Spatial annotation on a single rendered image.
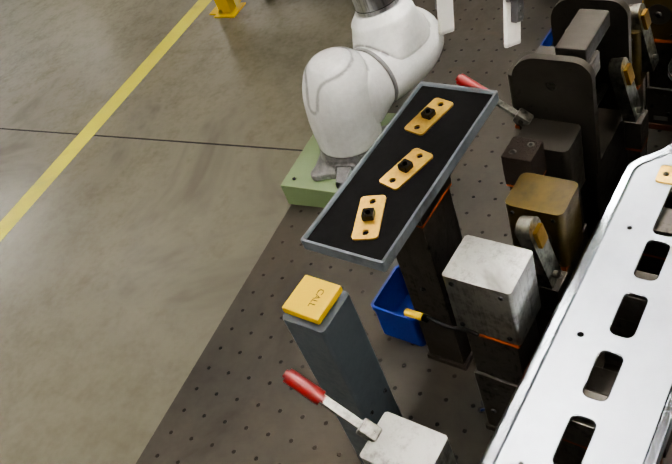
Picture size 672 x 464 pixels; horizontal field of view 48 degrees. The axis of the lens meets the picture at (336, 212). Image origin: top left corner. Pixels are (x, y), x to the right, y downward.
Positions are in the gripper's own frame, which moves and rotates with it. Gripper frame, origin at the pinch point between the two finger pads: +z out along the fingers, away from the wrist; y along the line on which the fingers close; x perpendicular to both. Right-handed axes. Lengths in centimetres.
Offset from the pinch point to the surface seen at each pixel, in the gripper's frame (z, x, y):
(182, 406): 68, -48, -37
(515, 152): 17.0, -2.1, 9.0
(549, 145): 17.5, 3.9, 10.6
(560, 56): 4.5, 7.8, 9.4
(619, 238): 28.1, 2.2, 24.8
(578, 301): 32.1, -9.9, 26.9
